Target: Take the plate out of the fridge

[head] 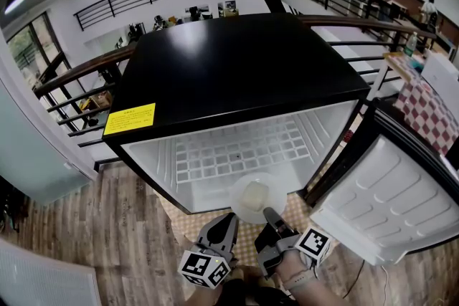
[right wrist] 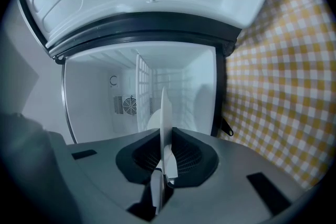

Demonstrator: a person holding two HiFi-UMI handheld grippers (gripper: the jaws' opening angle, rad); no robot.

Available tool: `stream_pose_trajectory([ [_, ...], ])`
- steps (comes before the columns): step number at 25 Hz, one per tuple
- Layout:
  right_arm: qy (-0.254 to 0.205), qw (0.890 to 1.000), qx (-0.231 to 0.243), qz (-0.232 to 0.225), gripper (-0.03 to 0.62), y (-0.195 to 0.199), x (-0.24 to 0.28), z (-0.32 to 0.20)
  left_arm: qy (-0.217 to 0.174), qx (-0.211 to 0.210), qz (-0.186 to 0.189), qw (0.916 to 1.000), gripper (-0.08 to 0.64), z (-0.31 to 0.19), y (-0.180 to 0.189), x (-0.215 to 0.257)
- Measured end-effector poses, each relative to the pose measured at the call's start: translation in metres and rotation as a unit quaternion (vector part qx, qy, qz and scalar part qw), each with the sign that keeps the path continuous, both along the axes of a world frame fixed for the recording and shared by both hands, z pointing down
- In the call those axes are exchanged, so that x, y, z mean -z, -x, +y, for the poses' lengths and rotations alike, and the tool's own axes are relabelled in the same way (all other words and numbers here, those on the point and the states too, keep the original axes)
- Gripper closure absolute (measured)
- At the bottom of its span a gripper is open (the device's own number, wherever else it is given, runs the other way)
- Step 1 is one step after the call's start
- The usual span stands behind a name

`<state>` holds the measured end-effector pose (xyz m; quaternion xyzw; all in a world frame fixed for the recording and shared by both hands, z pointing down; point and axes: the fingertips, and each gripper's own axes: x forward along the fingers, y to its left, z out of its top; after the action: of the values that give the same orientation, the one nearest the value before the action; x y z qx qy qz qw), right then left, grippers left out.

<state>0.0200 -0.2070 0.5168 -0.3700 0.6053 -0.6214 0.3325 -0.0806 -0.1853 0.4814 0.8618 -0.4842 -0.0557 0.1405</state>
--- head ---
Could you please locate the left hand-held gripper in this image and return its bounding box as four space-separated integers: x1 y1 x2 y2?
177 212 240 290

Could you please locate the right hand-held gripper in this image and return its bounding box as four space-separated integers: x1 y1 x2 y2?
253 206 332 279

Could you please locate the white round plate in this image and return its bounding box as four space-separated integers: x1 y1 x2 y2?
229 172 288 225

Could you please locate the white item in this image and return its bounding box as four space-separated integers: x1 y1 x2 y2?
239 181 270 211

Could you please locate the black mini fridge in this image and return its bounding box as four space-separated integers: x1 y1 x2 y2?
102 12 459 267

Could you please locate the person's right forearm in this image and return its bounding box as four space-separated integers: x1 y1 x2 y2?
274 249 345 306

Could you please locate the person's left forearm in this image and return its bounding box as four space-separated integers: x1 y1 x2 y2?
184 281 225 306

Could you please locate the white wire fridge shelf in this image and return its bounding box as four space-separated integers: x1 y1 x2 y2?
174 119 312 186

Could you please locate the white fridge door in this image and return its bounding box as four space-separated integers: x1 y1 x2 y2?
303 98 459 267

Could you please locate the yellow checked floor mat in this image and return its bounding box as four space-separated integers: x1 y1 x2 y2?
153 189 345 273

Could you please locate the person's leg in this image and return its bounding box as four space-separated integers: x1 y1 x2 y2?
229 264 277 290

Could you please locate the person's dark clothing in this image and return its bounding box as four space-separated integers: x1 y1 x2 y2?
224 279 291 306

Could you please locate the white wristwatch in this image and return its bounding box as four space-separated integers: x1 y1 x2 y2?
281 270 318 293

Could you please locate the yellow warning label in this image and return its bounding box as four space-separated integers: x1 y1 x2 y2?
103 102 156 136

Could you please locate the brown cardboard box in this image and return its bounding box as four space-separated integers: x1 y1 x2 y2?
87 91 112 108

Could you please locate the red checked tablecloth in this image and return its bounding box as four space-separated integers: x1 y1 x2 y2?
394 77 459 157

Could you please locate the glass partition with white blinds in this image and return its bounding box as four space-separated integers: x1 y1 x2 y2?
0 238 103 306

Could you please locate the wooden tray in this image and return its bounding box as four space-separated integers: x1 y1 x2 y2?
382 52 422 80

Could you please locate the frosted glass door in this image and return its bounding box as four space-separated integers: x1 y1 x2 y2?
0 77 96 207

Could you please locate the white box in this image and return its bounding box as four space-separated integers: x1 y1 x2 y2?
420 52 459 101

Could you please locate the green-labelled plastic bottle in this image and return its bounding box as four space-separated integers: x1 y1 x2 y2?
403 31 419 57

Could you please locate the black robot equipment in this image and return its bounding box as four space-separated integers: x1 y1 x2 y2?
127 22 146 42

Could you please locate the dark-framed window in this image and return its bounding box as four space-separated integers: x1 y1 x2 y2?
6 10 72 83

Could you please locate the dark dome pendant lamp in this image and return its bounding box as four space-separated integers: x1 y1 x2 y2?
3 0 29 15

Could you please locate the black cable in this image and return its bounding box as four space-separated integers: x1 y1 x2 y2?
342 259 366 300

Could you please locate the white cable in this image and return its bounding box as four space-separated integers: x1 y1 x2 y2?
379 264 390 306

